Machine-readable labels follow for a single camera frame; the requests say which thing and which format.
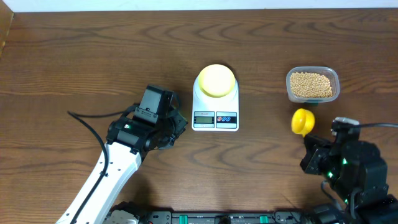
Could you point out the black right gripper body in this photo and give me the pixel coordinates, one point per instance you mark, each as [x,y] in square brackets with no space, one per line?
[318,161]

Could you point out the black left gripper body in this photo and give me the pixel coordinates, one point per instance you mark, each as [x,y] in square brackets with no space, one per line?
[170,127]

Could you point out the yellow measuring scoop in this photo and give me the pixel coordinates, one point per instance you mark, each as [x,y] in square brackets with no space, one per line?
[302,122]

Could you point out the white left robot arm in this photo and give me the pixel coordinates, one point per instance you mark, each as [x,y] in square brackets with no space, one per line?
[154,123]

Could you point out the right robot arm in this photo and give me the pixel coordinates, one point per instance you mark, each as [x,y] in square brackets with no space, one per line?
[356,172]

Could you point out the white digital kitchen scale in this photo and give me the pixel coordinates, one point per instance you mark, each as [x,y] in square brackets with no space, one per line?
[215,114]

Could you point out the yellow plastic bowl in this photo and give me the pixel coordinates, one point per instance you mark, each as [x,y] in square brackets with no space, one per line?
[216,80]

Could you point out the clear plastic container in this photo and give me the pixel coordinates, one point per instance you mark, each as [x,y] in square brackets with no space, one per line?
[328,72]

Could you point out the soybeans in container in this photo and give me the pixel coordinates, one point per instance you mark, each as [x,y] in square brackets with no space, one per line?
[310,85]

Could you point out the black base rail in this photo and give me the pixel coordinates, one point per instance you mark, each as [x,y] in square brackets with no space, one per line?
[130,213]

